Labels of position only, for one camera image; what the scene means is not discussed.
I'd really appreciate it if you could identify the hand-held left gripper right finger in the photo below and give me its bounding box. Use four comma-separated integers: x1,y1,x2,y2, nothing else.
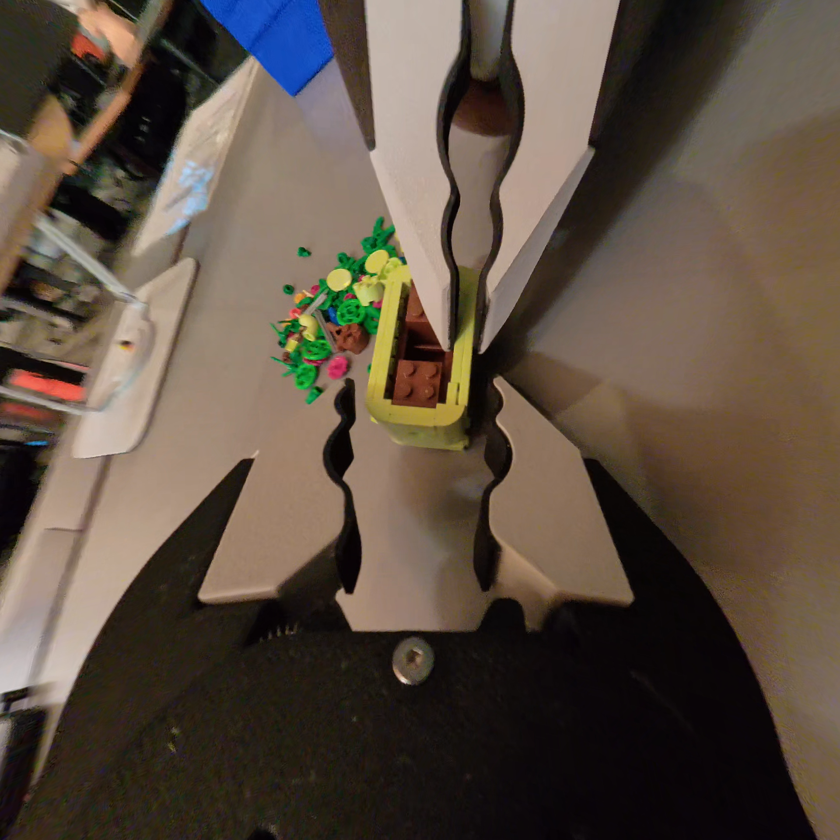
472,377,635,624

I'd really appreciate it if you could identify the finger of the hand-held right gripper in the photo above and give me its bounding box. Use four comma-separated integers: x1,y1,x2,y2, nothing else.
476,0,622,355
363,0,473,352

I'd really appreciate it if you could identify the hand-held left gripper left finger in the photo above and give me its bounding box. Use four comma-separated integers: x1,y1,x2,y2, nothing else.
197,379,363,605

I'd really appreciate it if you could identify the lime toy brick pot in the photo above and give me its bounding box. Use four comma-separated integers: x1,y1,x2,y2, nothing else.
365,262,481,452

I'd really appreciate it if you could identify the person's right hand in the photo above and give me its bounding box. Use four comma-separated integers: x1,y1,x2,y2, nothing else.
451,77,514,137

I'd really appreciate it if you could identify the blue plastic bin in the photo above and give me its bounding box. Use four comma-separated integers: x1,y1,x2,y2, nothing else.
199,0,336,98

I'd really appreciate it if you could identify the white printed paper sheet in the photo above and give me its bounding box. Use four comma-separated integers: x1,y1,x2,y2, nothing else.
131,58,260,258

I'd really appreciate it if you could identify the pile of small toy pieces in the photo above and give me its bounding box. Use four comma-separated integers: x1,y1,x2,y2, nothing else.
270,217,406,406

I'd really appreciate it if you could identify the white stand with bar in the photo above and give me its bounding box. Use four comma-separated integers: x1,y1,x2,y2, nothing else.
0,210,199,460

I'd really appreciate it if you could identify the red object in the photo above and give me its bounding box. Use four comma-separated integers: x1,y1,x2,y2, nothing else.
7,369,88,403

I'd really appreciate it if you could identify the large black board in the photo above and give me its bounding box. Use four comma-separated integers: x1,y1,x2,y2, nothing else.
0,0,83,139

